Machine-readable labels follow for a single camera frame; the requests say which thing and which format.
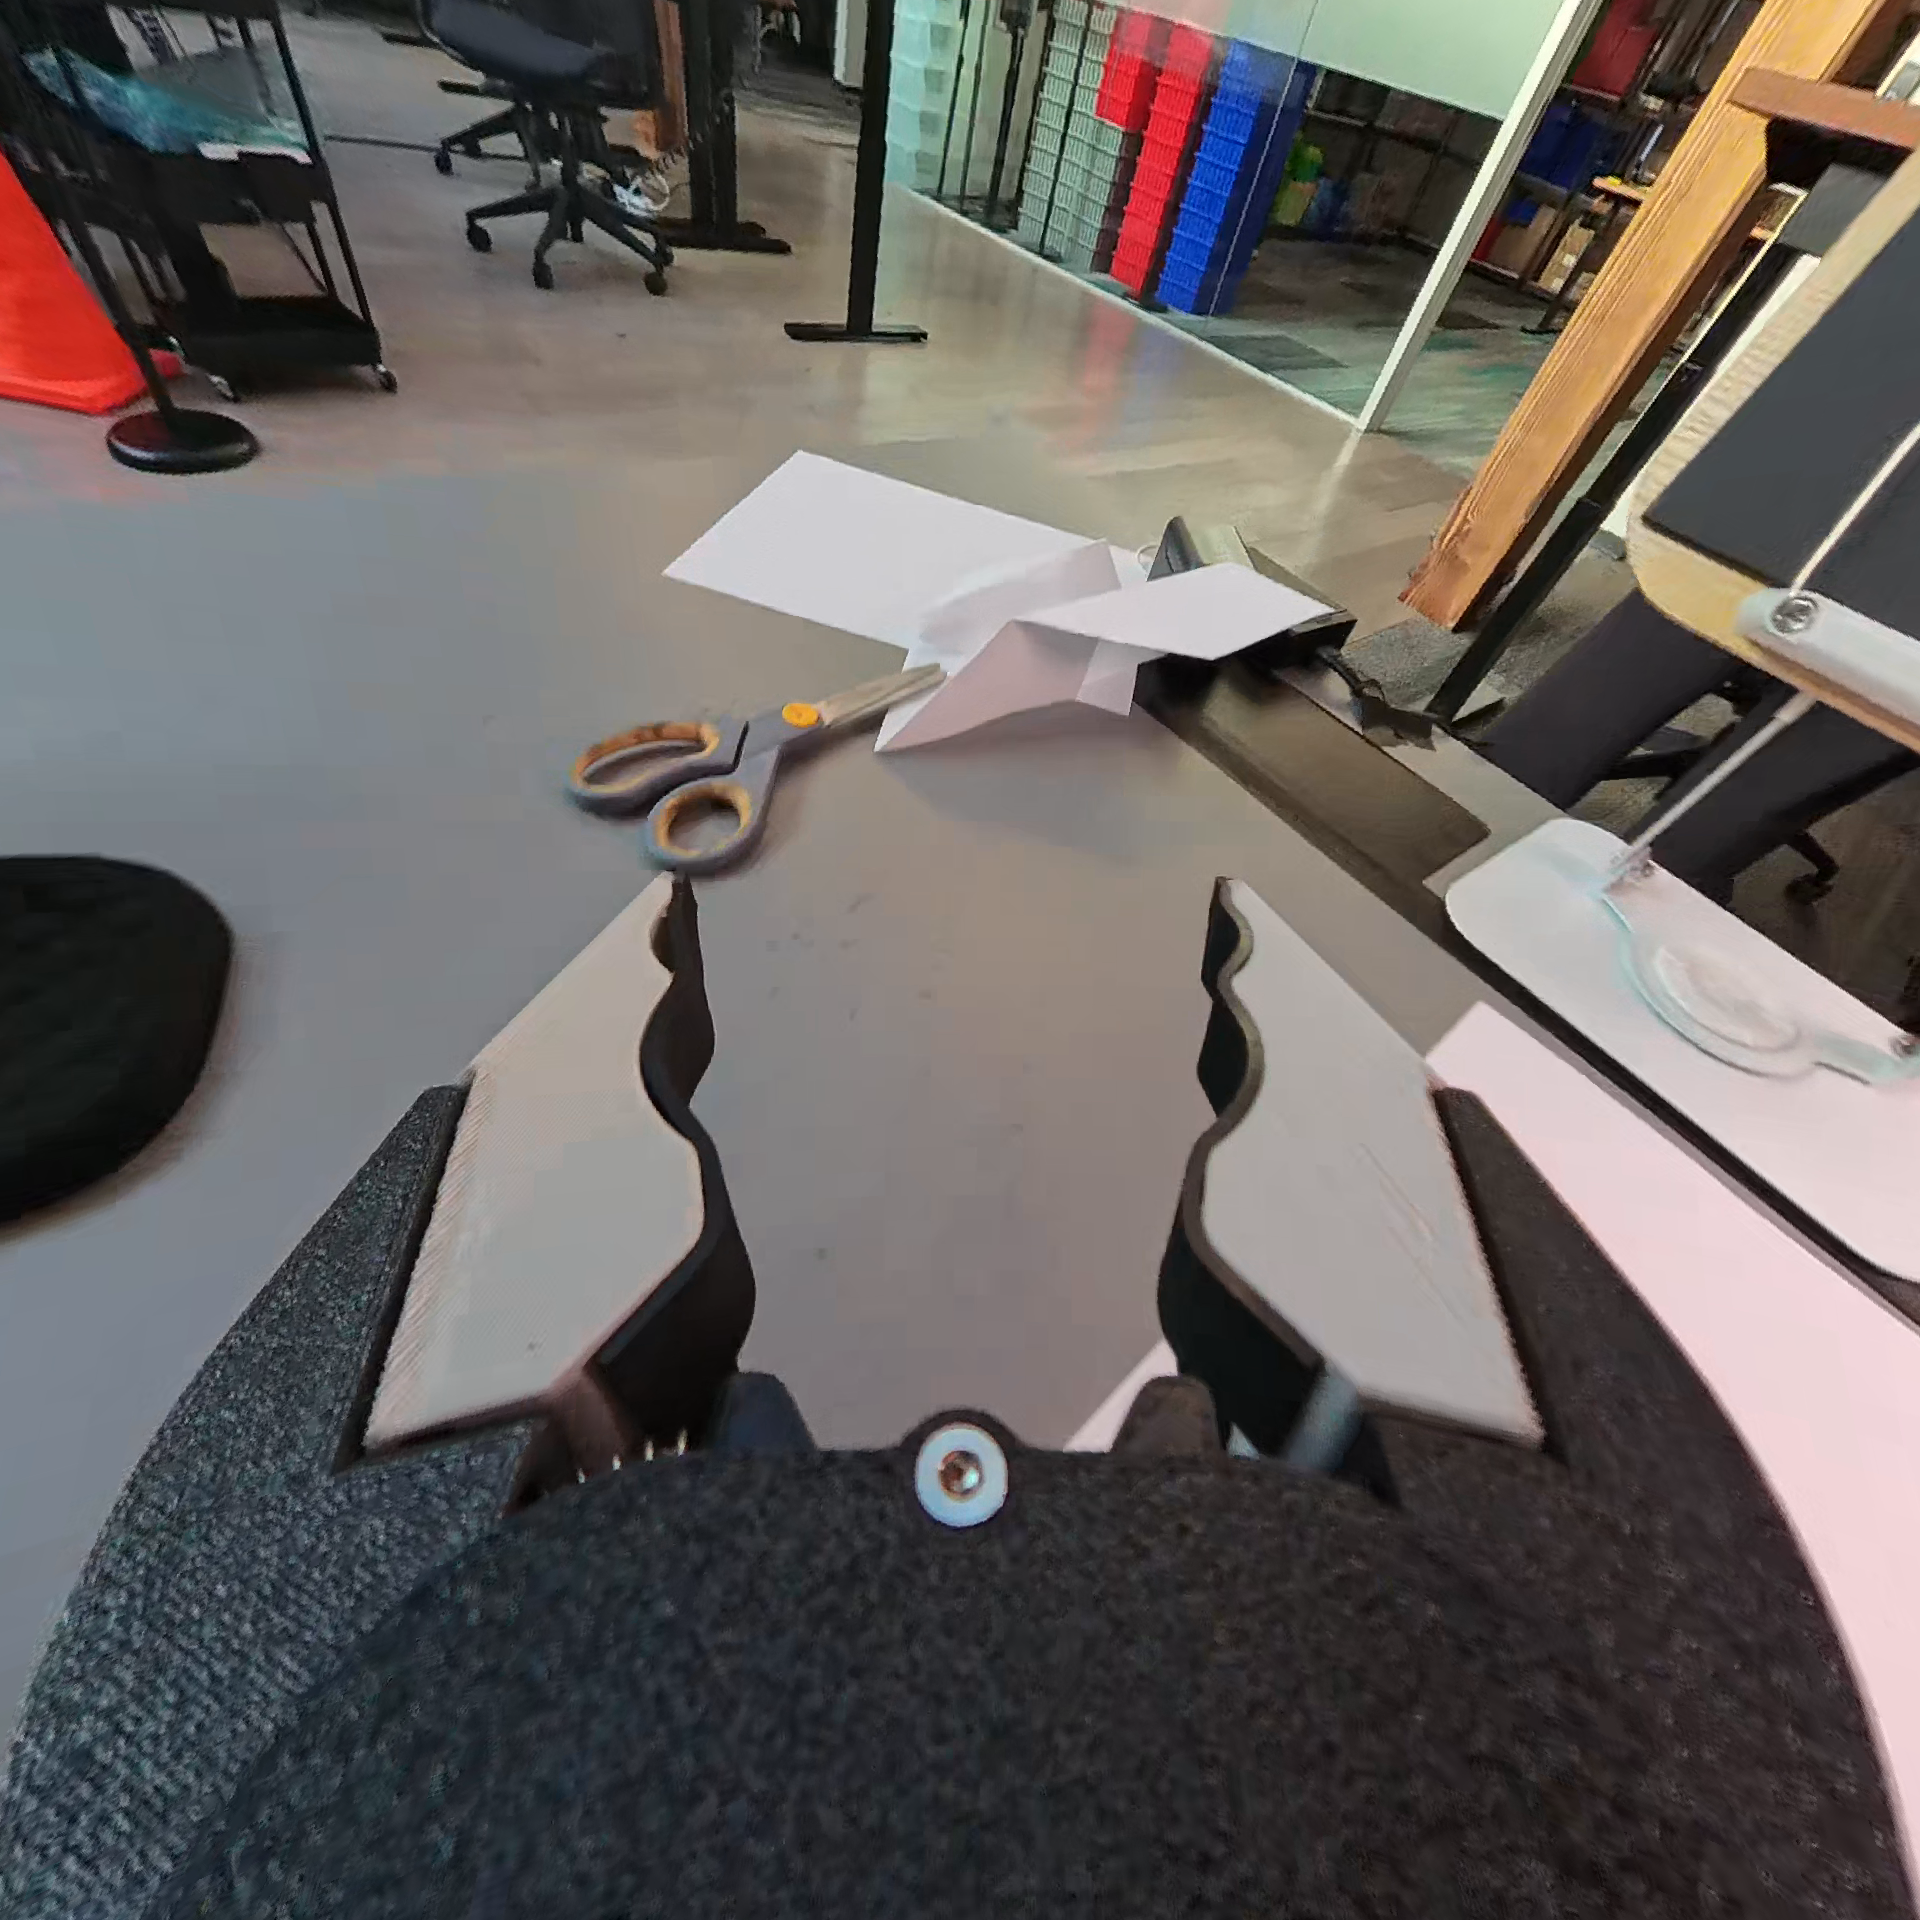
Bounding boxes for black metal post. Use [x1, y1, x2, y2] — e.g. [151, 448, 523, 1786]
[784, 0, 928, 348]

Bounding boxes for black rolling cart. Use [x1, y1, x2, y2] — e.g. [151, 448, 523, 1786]
[0, 0, 401, 401]

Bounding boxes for stack of red crates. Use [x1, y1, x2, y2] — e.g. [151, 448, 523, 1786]
[1095, 6, 1209, 288]

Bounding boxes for white paper sheet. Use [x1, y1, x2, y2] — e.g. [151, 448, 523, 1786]
[1068, 1001, 1920, 1801]
[664, 451, 1116, 664]

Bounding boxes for black desk power box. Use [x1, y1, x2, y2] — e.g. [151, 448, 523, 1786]
[1148, 514, 1355, 682]

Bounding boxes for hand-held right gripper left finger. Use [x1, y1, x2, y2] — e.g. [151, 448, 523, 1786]
[360, 874, 760, 1456]

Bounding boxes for black braided cable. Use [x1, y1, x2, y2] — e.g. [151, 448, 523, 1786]
[1316, 642, 1450, 748]

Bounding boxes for orange traffic cone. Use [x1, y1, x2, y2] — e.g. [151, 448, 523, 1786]
[0, 152, 185, 419]

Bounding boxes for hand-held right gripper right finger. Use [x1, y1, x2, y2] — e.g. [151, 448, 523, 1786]
[1160, 877, 1548, 1475]

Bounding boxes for white paper plane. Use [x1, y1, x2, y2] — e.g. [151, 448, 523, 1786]
[874, 540, 1338, 754]

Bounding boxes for wooden post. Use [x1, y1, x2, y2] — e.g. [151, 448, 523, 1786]
[1402, 0, 1896, 634]

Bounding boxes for black laptop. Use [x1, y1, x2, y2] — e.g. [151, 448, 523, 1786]
[1627, 152, 1920, 706]

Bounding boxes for black round cushion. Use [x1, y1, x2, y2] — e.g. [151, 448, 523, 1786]
[0, 854, 239, 1226]

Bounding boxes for black office chair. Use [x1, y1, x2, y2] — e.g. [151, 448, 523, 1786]
[424, 0, 676, 296]

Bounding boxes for white laptop stand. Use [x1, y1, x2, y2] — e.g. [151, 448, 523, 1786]
[1446, 590, 1920, 1290]

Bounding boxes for white partition frame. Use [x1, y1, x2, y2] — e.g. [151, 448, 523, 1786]
[1358, 0, 1610, 436]

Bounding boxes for grey orange scissors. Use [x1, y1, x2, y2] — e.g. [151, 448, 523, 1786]
[568, 664, 951, 876]

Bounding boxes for stack of pale green crates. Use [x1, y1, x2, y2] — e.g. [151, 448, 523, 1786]
[884, 0, 1121, 270]

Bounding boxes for stack of blue crates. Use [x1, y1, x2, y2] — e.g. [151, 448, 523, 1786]
[1155, 36, 1306, 321]

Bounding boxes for grey desk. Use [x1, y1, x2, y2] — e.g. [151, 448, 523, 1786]
[0, 442, 1519, 1729]

